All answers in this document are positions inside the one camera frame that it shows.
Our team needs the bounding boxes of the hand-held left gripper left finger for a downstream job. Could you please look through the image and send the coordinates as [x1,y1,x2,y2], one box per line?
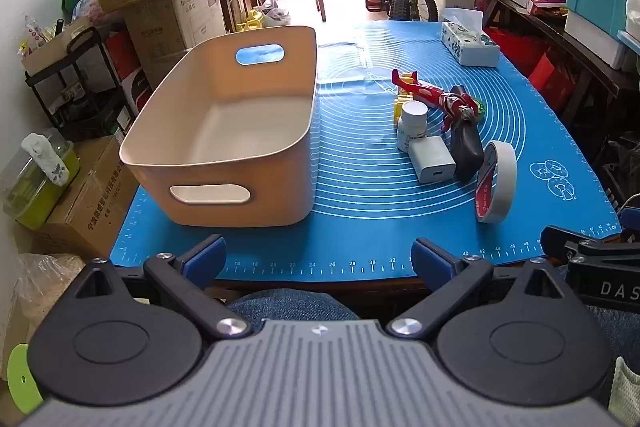
[65,234,252,342]

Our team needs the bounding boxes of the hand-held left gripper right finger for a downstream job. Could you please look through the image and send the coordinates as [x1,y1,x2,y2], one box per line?
[387,237,578,339]

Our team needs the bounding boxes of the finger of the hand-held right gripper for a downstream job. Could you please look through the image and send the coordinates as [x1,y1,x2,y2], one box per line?
[541,226,623,264]

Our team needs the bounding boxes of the beige plastic storage bin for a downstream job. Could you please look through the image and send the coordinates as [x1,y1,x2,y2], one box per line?
[119,26,318,228]

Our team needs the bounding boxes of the yellow plastic toy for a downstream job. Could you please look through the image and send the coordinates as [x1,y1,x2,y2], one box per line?
[393,71,420,126]

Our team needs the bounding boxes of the person's right leg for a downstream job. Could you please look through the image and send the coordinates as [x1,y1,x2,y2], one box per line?
[587,304,640,360]

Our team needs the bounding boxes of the white tape roll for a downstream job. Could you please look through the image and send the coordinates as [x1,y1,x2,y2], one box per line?
[475,140,517,224]

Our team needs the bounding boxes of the blue silicone baking mat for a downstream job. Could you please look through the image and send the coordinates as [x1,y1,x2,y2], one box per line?
[110,21,623,283]

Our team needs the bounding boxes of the white charger plug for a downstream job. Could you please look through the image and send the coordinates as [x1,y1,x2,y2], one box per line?
[410,136,457,184]

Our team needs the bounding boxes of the black computer mouse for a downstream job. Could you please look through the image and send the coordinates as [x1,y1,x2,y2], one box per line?
[447,85,486,182]

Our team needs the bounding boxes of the large brown cardboard box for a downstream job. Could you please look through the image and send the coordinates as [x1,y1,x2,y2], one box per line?
[30,136,138,258]

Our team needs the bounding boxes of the white pill bottle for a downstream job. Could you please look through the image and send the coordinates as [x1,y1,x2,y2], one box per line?
[396,100,430,152]

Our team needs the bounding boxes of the red and silver action figure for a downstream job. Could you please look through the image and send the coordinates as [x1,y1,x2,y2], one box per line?
[440,89,481,134]

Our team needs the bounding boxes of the clear plastic bag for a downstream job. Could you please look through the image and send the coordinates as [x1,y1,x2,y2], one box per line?
[15,253,87,333]

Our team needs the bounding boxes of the red paper bag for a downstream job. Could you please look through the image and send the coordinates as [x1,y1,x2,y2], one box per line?
[527,54,576,108]

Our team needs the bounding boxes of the red toy airplane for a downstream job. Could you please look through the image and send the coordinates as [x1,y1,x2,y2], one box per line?
[391,68,446,110]

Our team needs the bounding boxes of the green lidded container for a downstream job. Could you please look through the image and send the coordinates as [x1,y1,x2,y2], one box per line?
[0,132,81,230]

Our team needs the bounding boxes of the dark wooden side table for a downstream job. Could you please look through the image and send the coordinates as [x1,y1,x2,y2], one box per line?
[477,0,640,132]

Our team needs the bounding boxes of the black metal rack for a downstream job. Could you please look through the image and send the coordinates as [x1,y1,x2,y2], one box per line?
[25,27,137,142]

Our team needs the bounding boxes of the white foam box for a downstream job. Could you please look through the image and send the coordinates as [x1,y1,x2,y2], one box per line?
[565,9,627,68]

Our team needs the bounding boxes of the patterned tissue box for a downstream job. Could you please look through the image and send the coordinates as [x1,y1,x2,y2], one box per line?
[440,8,502,68]

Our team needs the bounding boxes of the green plastic disc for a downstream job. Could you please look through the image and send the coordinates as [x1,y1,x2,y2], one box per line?
[7,343,44,415]

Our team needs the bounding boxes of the yellow toy vehicle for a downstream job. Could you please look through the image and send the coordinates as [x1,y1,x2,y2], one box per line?
[236,7,264,32]

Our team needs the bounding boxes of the crumpled plastic bag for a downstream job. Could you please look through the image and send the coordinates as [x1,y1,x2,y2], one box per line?
[260,0,292,28]

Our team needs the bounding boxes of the open cardboard box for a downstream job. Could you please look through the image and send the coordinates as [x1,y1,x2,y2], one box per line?
[21,18,94,76]

